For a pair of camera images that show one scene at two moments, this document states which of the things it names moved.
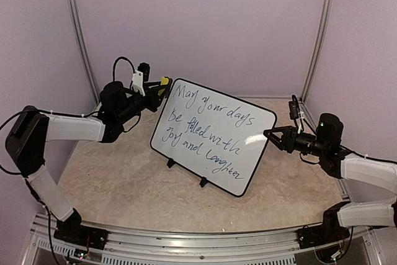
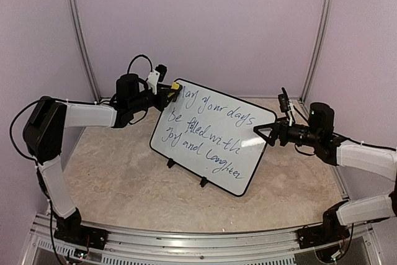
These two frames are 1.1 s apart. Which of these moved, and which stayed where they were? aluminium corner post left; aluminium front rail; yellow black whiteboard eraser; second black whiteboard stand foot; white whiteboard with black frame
Moved: yellow black whiteboard eraser
Stayed: white whiteboard with black frame; second black whiteboard stand foot; aluminium front rail; aluminium corner post left
